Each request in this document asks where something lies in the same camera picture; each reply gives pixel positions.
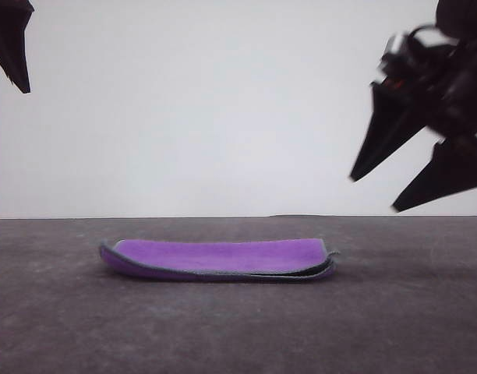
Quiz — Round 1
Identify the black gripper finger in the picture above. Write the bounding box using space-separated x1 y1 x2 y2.
391 133 477 214
349 81 433 183
0 2 27 94
0 0 35 94

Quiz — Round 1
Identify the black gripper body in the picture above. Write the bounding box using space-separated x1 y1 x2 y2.
373 34 477 138

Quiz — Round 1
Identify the purple towel with grey hem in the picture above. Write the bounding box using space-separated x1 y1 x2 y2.
99 237 341 284

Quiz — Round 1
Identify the grey table cloth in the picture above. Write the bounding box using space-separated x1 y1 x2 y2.
0 214 477 374

